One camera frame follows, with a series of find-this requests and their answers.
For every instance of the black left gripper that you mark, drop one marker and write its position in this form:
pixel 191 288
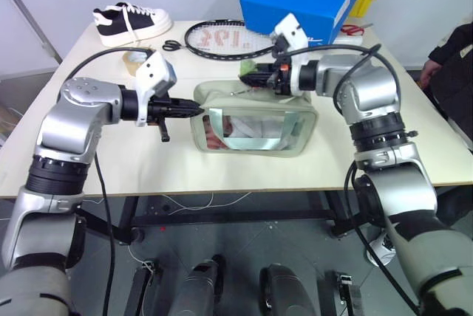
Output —
pixel 160 107

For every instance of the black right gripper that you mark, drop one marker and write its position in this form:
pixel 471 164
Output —
pixel 281 78

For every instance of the pale green zip pouch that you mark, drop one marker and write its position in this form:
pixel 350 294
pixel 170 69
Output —
pixel 221 91

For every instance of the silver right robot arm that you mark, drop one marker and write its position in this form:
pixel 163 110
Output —
pixel 373 87

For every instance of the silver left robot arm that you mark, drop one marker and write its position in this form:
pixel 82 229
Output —
pixel 74 109

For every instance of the bystander bare hand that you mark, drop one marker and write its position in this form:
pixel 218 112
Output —
pixel 430 72

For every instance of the black racket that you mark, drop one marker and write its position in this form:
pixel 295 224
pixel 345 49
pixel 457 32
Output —
pixel 221 37

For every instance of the black scissors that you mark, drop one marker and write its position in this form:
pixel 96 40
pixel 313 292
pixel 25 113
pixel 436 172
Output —
pixel 179 44

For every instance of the brown tape roll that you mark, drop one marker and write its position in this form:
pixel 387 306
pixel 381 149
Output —
pixel 127 63

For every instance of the small white box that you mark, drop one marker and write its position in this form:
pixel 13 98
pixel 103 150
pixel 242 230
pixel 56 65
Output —
pixel 349 39

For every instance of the black and white sneaker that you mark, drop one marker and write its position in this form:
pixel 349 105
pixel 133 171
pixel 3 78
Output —
pixel 148 20

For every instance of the red scissors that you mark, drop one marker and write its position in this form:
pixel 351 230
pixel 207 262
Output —
pixel 360 29

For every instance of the yellow plastic bin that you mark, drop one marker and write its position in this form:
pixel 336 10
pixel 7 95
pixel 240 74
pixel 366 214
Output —
pixel 364 4

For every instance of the grey metal pole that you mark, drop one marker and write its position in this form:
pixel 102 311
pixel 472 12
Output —
pixel 33 20

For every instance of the dark rounded shape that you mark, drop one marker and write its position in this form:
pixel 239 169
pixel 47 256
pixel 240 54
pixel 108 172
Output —
pixel 284 290
pixel 201 286

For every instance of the flat black block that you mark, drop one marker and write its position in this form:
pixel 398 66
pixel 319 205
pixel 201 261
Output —
pixel 345 294
pixel 142 290

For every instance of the bystander in black jacket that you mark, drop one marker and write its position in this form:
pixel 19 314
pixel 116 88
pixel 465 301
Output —
pixel 456 68

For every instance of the white shoe on floor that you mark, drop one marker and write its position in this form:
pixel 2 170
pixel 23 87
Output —
pixel 380 249

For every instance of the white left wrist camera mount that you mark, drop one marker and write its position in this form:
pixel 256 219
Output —
pixel 151 72

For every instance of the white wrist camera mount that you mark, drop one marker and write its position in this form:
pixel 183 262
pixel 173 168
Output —
pixel 151 72
pixel 292 31

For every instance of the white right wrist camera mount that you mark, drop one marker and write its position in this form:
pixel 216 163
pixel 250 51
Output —
pixel 292 31

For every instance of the black metal table frame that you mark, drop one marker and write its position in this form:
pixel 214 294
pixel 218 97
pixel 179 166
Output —
pixel 221 216

